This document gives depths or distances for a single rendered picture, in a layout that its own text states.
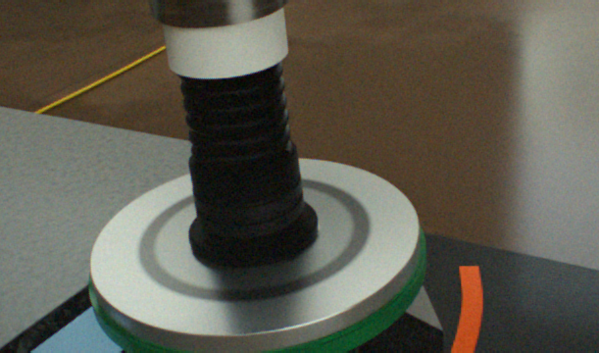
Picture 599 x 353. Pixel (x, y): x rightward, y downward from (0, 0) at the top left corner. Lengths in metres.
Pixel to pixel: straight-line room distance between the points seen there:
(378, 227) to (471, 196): 1.91
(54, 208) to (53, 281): 0.12
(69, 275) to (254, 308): 0.21
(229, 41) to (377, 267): 0.16
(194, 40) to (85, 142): 0.42
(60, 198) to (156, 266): 0.25
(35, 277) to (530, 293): 1.52
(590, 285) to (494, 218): 0.39
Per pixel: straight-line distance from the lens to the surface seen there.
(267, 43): 0.48
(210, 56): 0.48
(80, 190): 0.79
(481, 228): 2.31
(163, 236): 0.58
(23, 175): 0.85
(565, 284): 2.09
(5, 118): 0.99
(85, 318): 0.64
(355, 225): 0.56
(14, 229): 0.75
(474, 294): 2.04
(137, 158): 0.83
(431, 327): 1.00
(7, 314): 0.65
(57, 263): 0.69
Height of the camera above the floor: 1.21
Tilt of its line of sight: 28 degrees down
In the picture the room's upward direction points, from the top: 6 degrees counter-clockwise
